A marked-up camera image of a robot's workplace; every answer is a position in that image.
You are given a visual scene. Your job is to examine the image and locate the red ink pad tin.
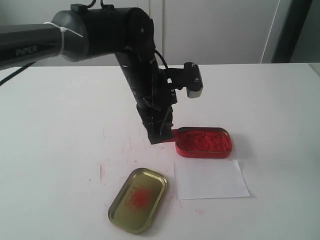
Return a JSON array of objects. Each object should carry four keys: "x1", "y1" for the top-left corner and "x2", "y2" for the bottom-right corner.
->
[{"x1": 175, "y1": 127, "x2": 233, "y2": 159}]

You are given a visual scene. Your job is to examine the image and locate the white cabinet doors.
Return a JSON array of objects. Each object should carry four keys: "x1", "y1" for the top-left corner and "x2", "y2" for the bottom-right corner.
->
[{"x1": 0, "y1": 0, "x2": 292, "y2": 67}]

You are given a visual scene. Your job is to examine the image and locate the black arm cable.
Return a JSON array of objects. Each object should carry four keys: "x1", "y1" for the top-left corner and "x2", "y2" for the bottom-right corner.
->
[{"x1": 0, "y1": 63, "x2": 32, "y2": 87}]

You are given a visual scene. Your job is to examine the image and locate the red rubber stamp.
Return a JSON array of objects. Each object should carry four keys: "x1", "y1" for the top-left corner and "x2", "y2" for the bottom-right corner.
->
[{"x1": 170, "y1": 129, "x2": 180, "y2": 143}]

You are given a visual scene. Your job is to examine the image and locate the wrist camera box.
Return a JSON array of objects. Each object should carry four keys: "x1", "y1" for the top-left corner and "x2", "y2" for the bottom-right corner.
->
[{"x1": 166, "y1": 62, "x2": 204, "y2": 99}]

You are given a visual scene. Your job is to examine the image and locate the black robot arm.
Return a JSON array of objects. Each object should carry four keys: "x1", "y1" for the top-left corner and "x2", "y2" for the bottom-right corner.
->
[{"x1": 0, "y1": 3, "x2": 177, "y2": 144}]

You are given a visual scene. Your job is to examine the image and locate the white zip tie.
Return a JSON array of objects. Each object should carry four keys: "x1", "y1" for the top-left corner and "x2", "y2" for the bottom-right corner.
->
[{"x1": 43, "y1": 22, "x2": 84, "y2": 56}]

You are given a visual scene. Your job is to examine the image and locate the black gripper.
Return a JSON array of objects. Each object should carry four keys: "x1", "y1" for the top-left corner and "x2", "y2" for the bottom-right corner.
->
[{"x1": 132, "y1": 67, "x2": 178, "y2": 145}]

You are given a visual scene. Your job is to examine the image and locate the gold metal tin lid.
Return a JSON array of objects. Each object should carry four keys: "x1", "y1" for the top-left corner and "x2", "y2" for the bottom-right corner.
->
[{"x1": 107, "y1": 168, "x2": 168, "y2": 235}]

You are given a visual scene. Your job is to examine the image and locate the white paper sheet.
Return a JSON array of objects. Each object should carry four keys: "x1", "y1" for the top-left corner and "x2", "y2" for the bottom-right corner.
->
[{"x1": 173, "y1": 159, "x2": 250, "y2": 200}]

